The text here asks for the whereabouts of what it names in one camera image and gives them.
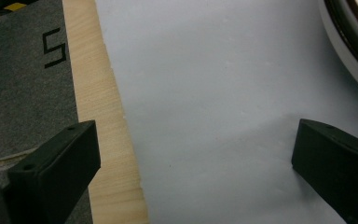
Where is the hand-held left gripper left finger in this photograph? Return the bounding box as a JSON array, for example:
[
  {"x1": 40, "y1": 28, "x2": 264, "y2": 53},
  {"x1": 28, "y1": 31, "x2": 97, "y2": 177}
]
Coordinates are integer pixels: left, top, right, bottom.
[{"x1": 7, "y1": 119, "x2": 102, "y2": 224}]

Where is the large white plate dark rim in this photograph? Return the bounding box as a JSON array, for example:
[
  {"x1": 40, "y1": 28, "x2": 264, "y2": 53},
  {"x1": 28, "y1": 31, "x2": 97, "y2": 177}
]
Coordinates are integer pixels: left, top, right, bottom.
[{"x1": 318, "y1": 0, "x2": 358, "y2": 102}]

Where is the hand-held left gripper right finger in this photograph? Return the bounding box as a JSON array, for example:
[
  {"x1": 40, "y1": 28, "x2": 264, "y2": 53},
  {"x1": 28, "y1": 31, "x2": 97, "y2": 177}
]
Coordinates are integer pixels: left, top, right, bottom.
[{"x1": 291, "y1": 118, "x2": 358, "y2": 224}]

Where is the light blue table mat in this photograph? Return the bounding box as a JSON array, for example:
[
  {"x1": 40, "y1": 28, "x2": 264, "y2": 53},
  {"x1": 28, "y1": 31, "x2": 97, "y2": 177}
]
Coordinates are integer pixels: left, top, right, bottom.
[{"x1": 94, "y1": 0, "x2": 358, "y2": 224}]

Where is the black stand base hazard tape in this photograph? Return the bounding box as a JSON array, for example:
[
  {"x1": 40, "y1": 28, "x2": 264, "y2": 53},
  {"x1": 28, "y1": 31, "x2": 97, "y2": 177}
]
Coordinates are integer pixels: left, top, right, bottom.
[{"x1": 0, "y1": 0, "x2": 40, "y2": 20}]

